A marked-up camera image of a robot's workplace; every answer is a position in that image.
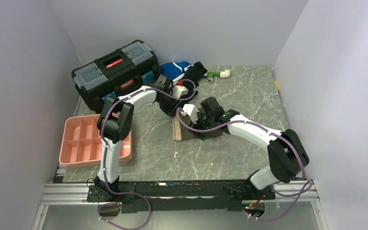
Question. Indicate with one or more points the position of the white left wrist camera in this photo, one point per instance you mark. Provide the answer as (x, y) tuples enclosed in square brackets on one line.
[(179, 90)]

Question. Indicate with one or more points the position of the blue white garment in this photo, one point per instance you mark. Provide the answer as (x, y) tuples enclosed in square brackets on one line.
[(175, 70)]

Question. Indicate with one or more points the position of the black underwear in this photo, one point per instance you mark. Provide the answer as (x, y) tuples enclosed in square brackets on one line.
[(195, 74)]

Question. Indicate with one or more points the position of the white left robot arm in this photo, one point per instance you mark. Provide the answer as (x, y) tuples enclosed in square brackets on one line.
[(116, 118)]

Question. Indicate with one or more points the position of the pink compartment tray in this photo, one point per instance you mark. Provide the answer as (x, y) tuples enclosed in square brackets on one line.
[(81, 143)]

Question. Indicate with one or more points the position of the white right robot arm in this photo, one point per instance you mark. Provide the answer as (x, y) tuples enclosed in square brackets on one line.
[(286, 154)]

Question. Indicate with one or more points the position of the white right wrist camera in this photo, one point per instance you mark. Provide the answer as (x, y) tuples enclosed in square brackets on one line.
[(191, 111)]

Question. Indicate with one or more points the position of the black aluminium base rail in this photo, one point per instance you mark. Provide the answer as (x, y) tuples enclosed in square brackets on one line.
[(137, 196)]

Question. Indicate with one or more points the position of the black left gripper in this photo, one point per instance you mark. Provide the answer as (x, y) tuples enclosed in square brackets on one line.
[(172, 110)]

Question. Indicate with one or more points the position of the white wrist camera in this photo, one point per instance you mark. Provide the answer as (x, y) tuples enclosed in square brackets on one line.
[(191, 111), (179, 90)]

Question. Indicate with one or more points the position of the olive underwear with beige waistband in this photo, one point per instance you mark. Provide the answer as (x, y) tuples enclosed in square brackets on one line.
[(179, 132)]

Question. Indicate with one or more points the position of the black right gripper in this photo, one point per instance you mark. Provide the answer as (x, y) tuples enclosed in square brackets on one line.
[(201, 114)]

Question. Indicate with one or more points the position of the black plastic toolbox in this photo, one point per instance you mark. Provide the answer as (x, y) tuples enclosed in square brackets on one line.
[(121, 72)]

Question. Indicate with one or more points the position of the green white pipe fitting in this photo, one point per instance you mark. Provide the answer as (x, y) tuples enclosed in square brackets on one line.
[(222, 74)]

